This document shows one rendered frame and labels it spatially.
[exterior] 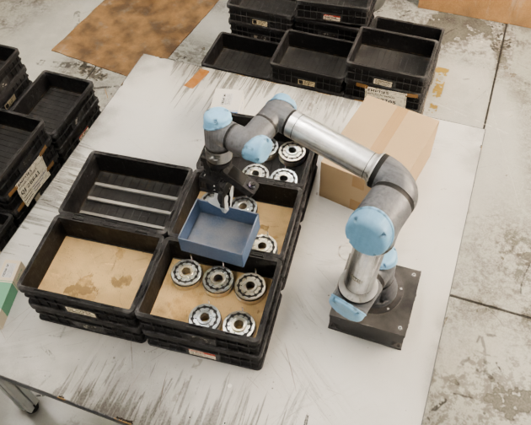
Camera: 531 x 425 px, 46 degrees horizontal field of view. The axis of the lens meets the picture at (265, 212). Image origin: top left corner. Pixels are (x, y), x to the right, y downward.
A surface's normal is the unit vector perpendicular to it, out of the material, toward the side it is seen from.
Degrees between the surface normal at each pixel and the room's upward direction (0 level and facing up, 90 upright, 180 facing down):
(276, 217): 0
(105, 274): 0
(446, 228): 0
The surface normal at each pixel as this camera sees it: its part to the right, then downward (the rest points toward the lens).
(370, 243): -0.56, 0.61
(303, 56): -0.04, -0.59
